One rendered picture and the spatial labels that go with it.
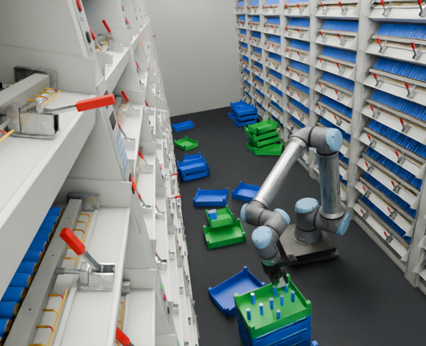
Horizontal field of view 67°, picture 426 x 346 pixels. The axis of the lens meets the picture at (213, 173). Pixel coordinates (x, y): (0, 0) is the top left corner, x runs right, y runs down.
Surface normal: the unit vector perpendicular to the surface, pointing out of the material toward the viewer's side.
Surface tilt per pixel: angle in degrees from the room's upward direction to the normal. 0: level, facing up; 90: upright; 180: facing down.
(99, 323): 17
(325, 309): 0
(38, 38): 90
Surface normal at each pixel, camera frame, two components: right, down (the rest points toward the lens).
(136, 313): 0.16, -0.89
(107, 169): 0.16, 0.44
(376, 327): -0.14, -0.87
